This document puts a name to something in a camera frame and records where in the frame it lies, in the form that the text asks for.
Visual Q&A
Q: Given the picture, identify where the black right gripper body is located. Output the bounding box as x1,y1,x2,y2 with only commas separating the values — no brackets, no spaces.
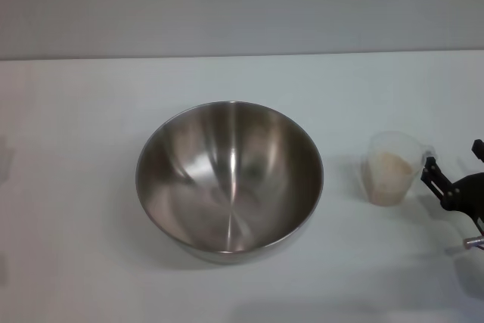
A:
439,172,484,232

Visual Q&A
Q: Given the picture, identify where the clear plastic measuring cup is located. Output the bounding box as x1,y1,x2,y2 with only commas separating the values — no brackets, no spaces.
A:
360,130,436,208

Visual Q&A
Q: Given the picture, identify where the white uncooked rice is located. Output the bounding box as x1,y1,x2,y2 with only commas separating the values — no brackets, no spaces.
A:
365,150,415,207

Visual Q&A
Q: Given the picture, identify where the stainless steel mixing bowl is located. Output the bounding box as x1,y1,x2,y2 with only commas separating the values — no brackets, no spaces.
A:
135,101,324,266

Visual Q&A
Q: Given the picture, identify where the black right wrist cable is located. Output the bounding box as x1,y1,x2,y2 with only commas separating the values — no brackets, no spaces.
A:
464,228,484,251

